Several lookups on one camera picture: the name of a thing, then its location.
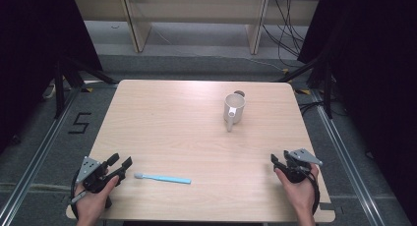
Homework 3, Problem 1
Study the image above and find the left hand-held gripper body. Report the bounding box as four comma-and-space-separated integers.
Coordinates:
78, 155, 127, 194

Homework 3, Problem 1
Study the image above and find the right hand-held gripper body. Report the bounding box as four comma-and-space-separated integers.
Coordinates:
282, 147, 324, 185

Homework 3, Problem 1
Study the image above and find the light blue toothbrush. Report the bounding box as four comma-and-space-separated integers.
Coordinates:
133, 172, 193, 185

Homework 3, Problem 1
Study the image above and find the white mug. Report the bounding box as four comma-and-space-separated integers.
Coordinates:
223, 92, 247, 133

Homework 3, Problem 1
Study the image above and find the person's right hand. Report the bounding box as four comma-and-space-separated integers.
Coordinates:
273, 162, 321, 218

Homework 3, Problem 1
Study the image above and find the person's left hand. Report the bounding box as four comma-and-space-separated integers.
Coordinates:
74, 174, 121, 226

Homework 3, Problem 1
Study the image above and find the black metal stand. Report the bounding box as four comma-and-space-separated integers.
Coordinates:
274, 54, 334, 120
53, 54, 120, 120

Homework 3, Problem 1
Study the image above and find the black curtain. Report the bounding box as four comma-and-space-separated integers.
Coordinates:
297, 0, 417, 224
0, 0, 103, 154

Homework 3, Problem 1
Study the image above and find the light wooden shelf unit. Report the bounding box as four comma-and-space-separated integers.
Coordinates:
72, 0, 321, 55

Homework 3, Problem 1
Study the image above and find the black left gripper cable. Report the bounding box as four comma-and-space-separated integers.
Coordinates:
69, 168, 84, 220

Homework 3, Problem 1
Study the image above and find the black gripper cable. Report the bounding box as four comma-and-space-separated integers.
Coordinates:
304, 169, 321, 216
69, 168, 84, 220

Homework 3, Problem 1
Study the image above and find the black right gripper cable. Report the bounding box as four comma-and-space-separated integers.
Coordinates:
304, 169, 321, 216

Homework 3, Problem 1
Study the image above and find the metal floor rail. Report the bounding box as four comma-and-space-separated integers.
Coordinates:
0, 87, 83, 226
309, 89, 386, 226

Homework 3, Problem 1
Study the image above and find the black floor cable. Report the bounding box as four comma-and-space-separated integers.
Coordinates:
297, 99, 329, 117

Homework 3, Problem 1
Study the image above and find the bundle of black cables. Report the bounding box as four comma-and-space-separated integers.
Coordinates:
261, 0, 307, 69

